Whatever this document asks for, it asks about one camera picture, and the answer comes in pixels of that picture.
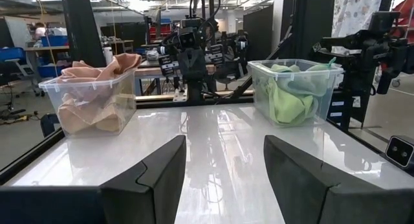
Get peach orange towel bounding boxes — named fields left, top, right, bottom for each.
left=57, top=93, right=113, bottom=136

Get red storage bins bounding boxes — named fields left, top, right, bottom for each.
left=148, top=22, right=173, bottom=39

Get white bottle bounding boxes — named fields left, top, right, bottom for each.
left=102, top=46, right=114, bottom=65

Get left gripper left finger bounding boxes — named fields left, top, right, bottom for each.
left=100, top=135, right=188, bottom=224

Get blue storage bin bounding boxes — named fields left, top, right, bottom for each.
left=36, top=64, right=62, bottom=78
left=40, top=35, right=69, bottom=48

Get red object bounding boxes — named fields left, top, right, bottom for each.
left=391, top=0, right=414, bottom=45

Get black table camera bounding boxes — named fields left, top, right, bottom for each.
left=384, top=135, right=414, bottom=170

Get pale sage green towel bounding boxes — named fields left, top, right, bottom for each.
left=270, top=63, right=303, bottom=74
left=284, top=57, right=339, bottom=98

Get clear plastic bin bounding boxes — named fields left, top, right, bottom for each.
left=247, top=58, right=345, bottom=128
left=38, top=67, right=138, bottom=139

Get patterned curtain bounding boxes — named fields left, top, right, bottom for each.
left=332, top=0, right=385, bottom=39

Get pink towel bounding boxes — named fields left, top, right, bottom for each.
left=55, top=52, right=143, bottom=105

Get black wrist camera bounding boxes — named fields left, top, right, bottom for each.
left=177, top=31, right=199, bottom=50

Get person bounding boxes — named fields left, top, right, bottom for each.
left=32, top=21, right=49, bottom=40

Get blue chair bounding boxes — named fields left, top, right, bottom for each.
left=0, top=47, right=27, bottom=63

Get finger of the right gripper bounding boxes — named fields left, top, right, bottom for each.
left=179, top=50, right=194, bottom=84
left=193, top=49, right=208, bottom=84

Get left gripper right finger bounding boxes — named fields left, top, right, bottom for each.
left=263, top=135, right=386, bottom=224

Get bright lime green towel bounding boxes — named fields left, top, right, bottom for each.
left=258, top=76, right=320, bottom=127

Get black partition panel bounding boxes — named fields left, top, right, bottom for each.
left=242, top=3, right=276, bottom=62

